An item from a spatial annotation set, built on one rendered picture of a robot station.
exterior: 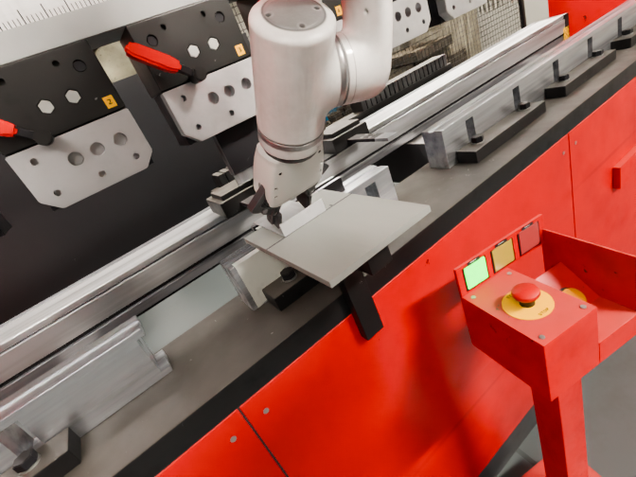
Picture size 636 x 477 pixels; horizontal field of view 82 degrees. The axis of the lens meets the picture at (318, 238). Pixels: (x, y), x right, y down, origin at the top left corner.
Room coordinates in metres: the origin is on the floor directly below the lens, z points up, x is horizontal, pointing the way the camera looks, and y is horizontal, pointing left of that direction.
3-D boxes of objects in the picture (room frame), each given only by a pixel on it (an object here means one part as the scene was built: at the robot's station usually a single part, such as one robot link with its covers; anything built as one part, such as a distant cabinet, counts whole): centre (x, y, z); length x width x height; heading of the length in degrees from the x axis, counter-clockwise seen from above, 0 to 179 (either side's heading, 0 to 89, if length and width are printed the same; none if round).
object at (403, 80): (1.34, -0.49, 1.02); 0.44 x 0.06 x 0.04; 115
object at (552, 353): (0.44, -0.30, 0.75); 0.20 x 0.16 x 0.18; 103
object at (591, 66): (1.02, -0.89, 0.89); 0.30 x 0.05 x 0.03; 115
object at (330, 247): (0.52, -0.02, 1.00); 0.26 x 0.18 x 0.01; 25
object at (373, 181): (0.67, -0.01, 0.92); 0.39 x 0.06 x 0.10; 115
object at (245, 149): (0.65, 0.04, 1.13); 0.10 x 0.02 x 0.10; 115
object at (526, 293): (0.42, -0.26, 0.79); 0.04 x 0.04 x 0.04
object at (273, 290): (0.62, -0.02, 0.89); 0.30 x 0.05 x 0.03; 115
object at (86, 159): (0.56, 0.25, 1.26); 0.15 x 0.09 x 0.17; 115
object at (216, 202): (0.79, 0.10, 1.01); 0.26 x 0.12 x 0.05; 25
